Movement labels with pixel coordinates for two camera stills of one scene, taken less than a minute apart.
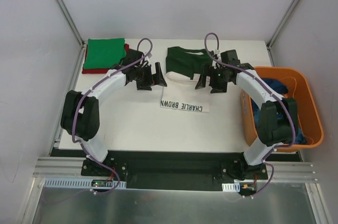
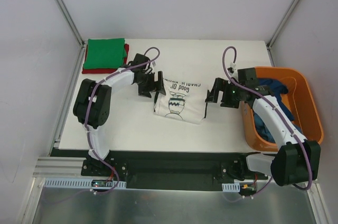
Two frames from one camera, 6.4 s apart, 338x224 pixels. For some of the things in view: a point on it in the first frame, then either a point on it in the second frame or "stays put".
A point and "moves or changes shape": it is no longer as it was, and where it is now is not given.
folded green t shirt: (103, 53) stays put
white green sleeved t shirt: (184, 67) moves or changes shape
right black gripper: (215, 78) to (222, 93)
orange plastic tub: (299, 87) stays put
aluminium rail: (71, 167) stays put
